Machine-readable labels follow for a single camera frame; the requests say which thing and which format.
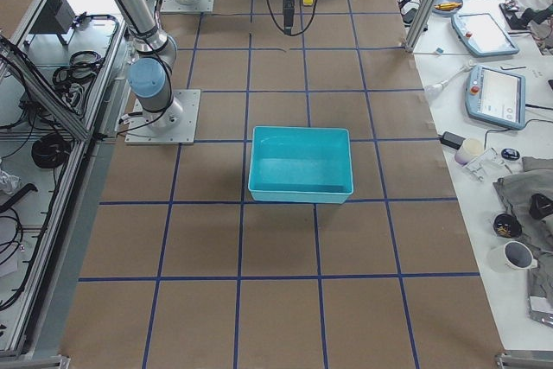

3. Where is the blue plate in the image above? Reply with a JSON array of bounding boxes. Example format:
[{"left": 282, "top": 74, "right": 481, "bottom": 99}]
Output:
[{"left": 432, "top": 0, "right": 463, "bottom": 16}]

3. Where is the teal plastic bin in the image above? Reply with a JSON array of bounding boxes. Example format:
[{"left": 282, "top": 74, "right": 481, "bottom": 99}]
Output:
[{"left": 248, "top": 126, "right": 354, "bottom": 204}]

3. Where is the white light bulb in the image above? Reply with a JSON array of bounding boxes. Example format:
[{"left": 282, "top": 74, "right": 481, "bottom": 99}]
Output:
[{"left": 423, "top": 64, "right": 473, "bottom": 104}]

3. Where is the far teach pendant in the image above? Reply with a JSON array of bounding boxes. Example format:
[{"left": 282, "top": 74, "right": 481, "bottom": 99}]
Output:
[{"left": 451, "top": 13, "right": 519, "bottom": 57}]

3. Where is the teach pendant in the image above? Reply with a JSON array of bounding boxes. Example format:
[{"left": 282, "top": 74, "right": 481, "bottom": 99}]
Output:
[
  {"left": 465, "top": 65, "right": 526, "bottom": 130},
  {"left": 451, "top": 13, "right": 519, "bottom": 57}
]

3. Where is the black power adapter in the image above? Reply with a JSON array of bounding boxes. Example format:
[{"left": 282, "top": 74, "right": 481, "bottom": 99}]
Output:
[{"left": 439, "top": 131, "right": 466, "bottom": 150}]

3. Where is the near teach pendant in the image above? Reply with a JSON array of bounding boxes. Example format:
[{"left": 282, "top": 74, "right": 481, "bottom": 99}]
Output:
[{"left": 465, "top": 65, "right": 526, "bottom": 130}]

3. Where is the lilac white cup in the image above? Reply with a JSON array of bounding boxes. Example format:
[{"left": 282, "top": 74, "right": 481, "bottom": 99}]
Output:
[{"left": 454, "top": 138, "right": 485, "bottom": 165}]

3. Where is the grey cloth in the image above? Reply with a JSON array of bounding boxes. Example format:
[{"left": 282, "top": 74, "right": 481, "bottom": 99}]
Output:
[{"left": 493, "top": 156, "right": 552, "bottom": 326}]

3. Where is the black small bowl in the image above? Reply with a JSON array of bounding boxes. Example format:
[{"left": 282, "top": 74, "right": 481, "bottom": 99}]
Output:
[{"left": 493, "top": 213, "right": 522, "bottom": 239}]

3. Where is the white mug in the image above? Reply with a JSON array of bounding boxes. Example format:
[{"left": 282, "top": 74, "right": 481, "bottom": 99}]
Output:
[{"left": 487, "top": 240, "right": 537, "bottom": 273}]

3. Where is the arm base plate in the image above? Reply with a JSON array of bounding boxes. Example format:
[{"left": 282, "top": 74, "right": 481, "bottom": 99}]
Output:
[
  {"left": 161, "top": 0, "right": 215, "bottom": 15},
  {"left": 124, "top": 89, "right": 201, "bottom": 145}
]

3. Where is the aluminium side frame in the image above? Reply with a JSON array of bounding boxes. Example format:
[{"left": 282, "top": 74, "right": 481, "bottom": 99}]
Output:
[{"left": 1, "top": 0, "right": 128, "bottom": 366}]

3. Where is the coiled black cable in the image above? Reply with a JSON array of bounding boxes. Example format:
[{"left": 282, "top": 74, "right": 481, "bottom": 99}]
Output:
[{"left": 30, "top": 130, "right": 73, "bottom": 170}]

